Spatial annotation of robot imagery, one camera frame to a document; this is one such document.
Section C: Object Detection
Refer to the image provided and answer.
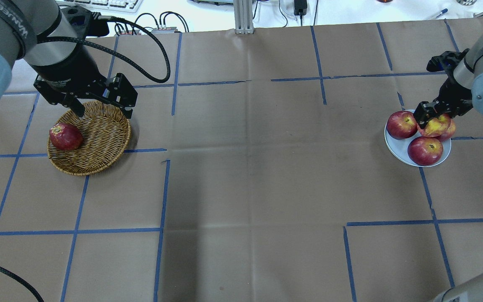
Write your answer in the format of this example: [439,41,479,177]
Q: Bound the light blue plate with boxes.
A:
[384,109,451,167]

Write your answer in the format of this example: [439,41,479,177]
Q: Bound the wicker basket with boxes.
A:
[47,101,132,176]

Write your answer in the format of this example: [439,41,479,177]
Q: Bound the red apple left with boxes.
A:
[386,110,418,140]

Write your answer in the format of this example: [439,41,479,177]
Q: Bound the yellow red apple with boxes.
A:
[416,117,450,138]

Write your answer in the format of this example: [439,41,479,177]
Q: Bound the brown paper table cover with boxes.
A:
[0,19,483,302]

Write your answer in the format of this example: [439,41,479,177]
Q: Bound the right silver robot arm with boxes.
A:
[413,34,483,129]

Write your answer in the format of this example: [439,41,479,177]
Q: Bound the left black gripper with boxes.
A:
[33,44,138,119]

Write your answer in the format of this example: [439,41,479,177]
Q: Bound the blue white pen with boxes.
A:
[424,8,448,20]

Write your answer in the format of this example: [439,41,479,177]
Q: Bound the red apple front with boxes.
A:
[408,136,444,166]

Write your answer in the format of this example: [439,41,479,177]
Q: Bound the red apple back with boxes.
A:
[436,119,457,143]

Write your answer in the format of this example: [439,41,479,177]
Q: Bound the aluminium frame post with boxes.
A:
[233,0,254,34]

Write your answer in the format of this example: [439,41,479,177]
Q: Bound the white keyboard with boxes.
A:
[56,0,144,13]

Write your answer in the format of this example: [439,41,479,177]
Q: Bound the black power adapter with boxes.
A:
[293,0,307,16]

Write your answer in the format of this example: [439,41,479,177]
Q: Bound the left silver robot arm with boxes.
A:
[0,0,138,119]

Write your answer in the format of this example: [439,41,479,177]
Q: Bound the red apple in basket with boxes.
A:
[49,122,84,151]

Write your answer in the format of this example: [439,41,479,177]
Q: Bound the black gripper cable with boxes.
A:
[36,15,171,83]

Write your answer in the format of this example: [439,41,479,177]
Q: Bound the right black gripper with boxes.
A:
[413,50,473,129]

